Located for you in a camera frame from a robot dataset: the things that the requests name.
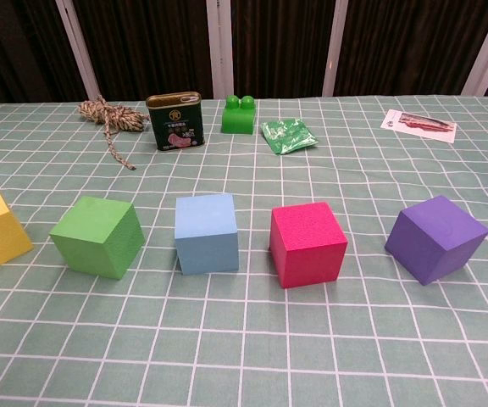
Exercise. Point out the purple foam cube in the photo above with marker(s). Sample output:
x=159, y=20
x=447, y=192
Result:
x=434, y=237

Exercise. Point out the green toy building brick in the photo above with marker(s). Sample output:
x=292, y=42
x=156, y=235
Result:
x=237, y=120

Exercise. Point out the green checked tablecloth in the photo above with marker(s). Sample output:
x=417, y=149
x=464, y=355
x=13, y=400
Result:
x=244, y=339

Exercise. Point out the white picture card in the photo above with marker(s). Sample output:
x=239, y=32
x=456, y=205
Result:
x=417, y=125

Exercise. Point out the dark green luncheon meat can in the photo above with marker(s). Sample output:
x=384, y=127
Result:
x=178, y=123

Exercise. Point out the pink foam cube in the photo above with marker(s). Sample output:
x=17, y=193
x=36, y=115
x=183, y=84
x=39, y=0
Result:
x=307, y=250

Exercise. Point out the green foil packet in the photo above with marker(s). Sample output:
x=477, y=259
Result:
x=288, y=135

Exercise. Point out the green foam cube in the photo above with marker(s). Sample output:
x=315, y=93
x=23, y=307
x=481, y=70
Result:
x=95, y=237

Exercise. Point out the light blue foam cube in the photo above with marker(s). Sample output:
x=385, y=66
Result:
x=206, y=237

